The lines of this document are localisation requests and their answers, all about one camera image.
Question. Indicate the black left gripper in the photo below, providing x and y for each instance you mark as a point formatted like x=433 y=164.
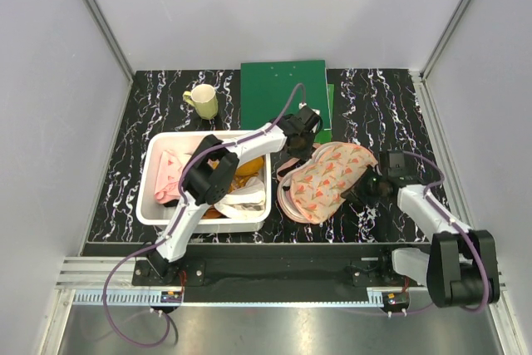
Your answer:
x=303 y=155

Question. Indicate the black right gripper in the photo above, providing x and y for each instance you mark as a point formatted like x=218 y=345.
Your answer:
x=357 y=194

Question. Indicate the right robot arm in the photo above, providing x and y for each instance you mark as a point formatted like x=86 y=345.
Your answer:
x=460 y=269

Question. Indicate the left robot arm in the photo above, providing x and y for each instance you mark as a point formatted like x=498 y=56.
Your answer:
x=206 y=178

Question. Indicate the orange bra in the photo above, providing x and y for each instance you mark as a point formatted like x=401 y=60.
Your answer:
x=242 y=175

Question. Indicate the white bra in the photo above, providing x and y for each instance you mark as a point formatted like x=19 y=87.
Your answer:
x=244 y=203

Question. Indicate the green folder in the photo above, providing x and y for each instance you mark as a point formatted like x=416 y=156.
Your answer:
x=266 y=88

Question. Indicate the pale green mug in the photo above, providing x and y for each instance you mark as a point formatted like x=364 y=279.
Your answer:
x=204 y=100

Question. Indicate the white plastic bin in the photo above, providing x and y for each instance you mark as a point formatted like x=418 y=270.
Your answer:
x=150 y=212

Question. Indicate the light pink floral garment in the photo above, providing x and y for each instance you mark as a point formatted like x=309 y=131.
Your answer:
x=171 y=166

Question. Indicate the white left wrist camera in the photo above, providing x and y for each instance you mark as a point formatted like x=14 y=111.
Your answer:
x=304 y=105

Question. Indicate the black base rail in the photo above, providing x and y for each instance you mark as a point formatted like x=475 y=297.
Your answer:
x=277 y=273

